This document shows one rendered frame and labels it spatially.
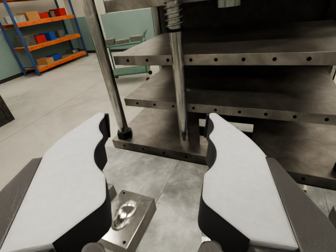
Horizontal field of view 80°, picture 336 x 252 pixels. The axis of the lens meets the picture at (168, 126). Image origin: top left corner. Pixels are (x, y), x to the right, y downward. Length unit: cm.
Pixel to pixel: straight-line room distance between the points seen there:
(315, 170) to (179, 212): 65
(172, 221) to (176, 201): 9
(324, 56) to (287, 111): 25
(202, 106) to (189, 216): 53
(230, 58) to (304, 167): 60
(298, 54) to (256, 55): 14
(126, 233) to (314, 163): 89
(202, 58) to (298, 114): 48
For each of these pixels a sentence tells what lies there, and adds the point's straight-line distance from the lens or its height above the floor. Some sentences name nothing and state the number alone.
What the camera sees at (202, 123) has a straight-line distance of 109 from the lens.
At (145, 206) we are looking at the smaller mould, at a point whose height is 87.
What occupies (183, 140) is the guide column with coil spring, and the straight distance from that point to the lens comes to 115.
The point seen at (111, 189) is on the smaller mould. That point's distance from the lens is 95.
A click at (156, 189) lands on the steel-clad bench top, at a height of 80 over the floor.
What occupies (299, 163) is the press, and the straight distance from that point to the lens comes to 116.
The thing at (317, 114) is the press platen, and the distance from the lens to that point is 105.
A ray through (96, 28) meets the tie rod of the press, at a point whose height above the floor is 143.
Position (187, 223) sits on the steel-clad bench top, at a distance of 84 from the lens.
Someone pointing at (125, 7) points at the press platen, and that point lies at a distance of 112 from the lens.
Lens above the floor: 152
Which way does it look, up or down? 32 degrees down
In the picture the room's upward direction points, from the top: 8 degrees counter-clockwise
